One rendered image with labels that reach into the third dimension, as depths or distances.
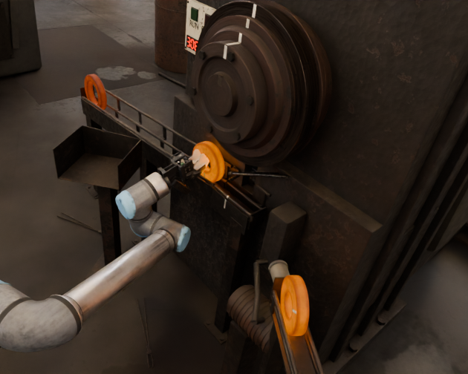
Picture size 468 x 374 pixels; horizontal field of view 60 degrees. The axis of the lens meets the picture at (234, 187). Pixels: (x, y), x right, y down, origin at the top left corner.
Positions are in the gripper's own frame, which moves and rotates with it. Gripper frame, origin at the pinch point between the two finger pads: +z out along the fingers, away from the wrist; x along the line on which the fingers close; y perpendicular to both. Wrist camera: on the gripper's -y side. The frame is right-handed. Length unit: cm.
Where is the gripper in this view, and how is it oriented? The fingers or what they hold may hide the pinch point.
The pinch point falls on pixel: (208, 157)
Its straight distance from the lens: 151.5
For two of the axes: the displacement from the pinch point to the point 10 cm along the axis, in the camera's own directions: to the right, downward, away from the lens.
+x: -6.5, -5.1, 5.6
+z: 7.5, -5.3, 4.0
